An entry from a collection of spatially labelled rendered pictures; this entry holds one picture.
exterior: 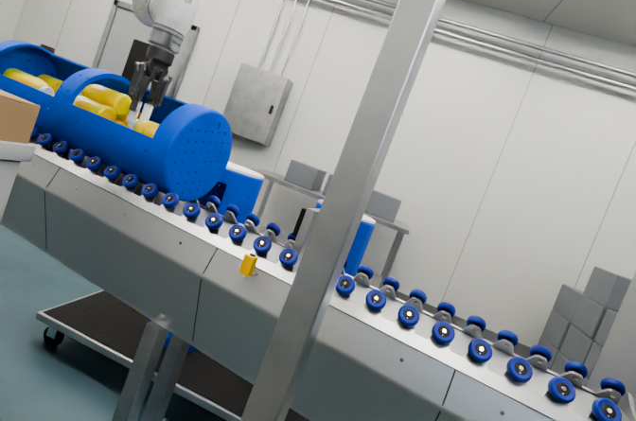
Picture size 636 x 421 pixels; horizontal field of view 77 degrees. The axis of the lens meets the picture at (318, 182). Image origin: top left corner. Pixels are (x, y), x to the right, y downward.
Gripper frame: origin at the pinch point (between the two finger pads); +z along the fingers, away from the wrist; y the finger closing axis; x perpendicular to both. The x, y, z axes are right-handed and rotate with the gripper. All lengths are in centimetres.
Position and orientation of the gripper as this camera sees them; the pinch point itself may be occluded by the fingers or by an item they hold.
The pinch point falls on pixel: (139, 114)
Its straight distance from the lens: 131.5
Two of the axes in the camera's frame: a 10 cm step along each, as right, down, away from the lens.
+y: 3.4, 0.7, 9.4
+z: -3.6, 9.3, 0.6
